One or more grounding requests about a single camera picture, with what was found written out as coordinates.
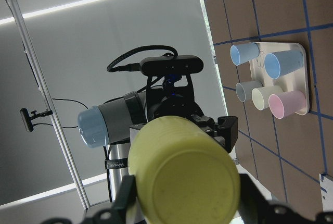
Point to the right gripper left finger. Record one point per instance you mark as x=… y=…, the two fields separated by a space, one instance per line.
x=123 y=209

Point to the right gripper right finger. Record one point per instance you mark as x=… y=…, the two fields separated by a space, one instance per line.
x=253 y=206

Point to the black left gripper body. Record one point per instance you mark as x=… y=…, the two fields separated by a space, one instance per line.
x=163 y=98

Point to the yellow plastic cup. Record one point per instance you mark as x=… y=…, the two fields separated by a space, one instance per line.
x=182 y=174

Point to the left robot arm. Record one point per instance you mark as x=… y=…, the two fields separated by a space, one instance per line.
x=115 y=124

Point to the grey plastic cup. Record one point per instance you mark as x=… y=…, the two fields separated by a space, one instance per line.
x=244 y=89

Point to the light blue plastic cup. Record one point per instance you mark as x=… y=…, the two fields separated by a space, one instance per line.
x=243 y=53

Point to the pale green plastic cup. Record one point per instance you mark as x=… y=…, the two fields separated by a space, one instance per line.
x=261 y=95

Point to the pink plastic cup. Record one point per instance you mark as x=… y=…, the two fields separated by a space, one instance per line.
x=286 y=103

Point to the cream serving tray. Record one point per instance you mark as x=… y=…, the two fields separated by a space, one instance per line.
x=294 y=81

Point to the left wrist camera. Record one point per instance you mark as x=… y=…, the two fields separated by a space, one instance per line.
x=163 y=65

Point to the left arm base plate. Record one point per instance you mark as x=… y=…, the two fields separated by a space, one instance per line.
x=326 y=186

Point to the side mounted black camera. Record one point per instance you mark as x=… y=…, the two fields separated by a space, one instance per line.
x=27 y=119

